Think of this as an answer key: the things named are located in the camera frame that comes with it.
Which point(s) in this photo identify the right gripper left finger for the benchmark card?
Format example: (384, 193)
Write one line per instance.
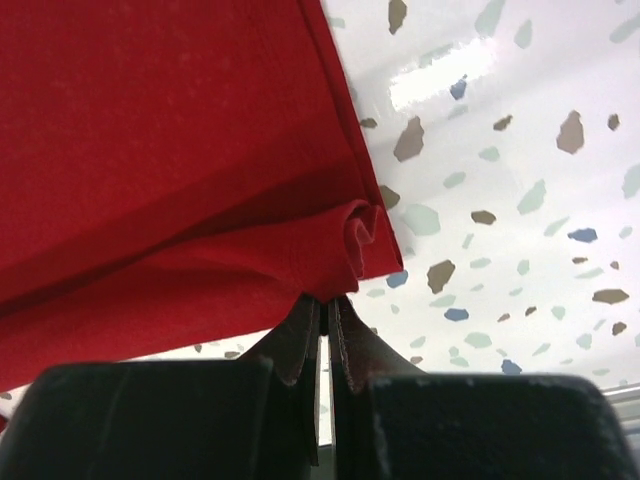
(250, 418)

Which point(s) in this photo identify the aluminium rail frame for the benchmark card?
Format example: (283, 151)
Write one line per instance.
(625, 400)

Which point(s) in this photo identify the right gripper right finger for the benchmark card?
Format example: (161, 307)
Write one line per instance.
(395, 421)

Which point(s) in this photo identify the red t shirt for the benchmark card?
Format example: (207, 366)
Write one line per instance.
(174, 172)

